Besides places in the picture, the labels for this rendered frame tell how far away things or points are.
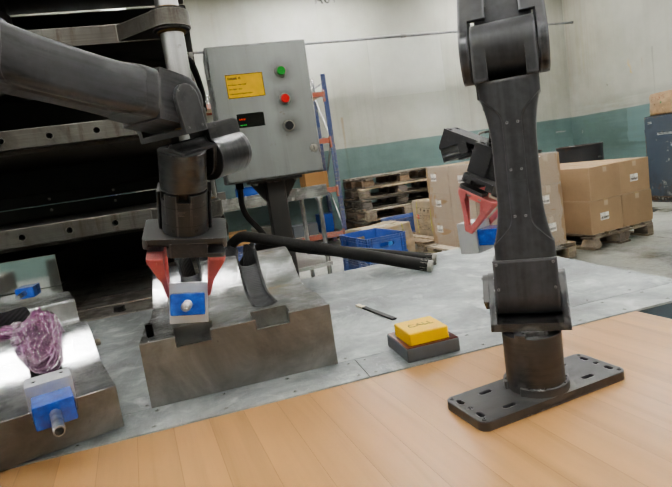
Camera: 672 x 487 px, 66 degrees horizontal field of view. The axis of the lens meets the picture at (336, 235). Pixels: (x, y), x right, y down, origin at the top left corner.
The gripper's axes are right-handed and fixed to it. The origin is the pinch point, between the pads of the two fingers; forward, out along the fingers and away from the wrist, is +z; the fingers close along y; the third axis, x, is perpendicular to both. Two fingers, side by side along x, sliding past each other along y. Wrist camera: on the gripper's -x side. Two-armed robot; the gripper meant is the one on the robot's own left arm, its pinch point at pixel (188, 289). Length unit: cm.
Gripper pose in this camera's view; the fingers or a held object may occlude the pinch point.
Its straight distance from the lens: 74.2
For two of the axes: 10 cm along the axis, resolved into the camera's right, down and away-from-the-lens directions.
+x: 2.3, 4.3, -8.7
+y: -9.7, 0.3, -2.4
